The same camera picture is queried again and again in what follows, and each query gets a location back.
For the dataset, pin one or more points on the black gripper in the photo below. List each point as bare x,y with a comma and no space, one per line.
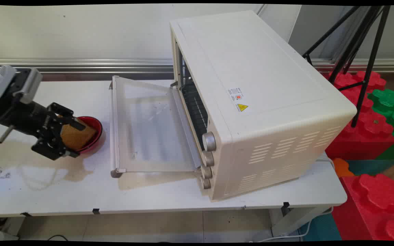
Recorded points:
33,118

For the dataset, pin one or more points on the brown bread slice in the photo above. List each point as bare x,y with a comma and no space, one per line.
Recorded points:
80,136

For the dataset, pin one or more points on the red bowl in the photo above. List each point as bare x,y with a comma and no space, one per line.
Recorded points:
98,135

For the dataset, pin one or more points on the black table edge clip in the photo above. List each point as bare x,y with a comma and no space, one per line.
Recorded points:
286,207
96,211
26,214

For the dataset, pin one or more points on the glass oven door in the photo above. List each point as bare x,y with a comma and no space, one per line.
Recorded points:
149,130

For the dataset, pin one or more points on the large silver oven knob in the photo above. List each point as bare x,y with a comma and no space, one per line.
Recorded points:
209,141

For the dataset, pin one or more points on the white label sticker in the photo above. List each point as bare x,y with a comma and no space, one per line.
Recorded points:
235,94

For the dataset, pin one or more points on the yellow warning sticker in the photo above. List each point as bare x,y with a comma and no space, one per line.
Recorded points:
242,107

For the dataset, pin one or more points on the cream toaster oven body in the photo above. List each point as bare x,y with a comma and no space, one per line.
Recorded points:
258,102

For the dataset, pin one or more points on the white table leg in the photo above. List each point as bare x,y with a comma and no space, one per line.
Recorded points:
296,220

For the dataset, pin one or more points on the teal foam mat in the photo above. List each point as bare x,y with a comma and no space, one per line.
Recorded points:
322,229
368,166

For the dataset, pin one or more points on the orange foam piece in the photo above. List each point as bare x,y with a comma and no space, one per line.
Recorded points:
341,168

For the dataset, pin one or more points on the black tripod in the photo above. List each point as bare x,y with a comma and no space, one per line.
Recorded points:
368,68

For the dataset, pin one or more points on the green foam block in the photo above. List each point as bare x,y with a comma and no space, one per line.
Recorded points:
388,100

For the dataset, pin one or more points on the silver black wrist camera box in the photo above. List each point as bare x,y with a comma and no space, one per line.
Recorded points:
29,85

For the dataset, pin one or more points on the aluminium wall rail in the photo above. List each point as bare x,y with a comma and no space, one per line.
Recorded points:
80,64

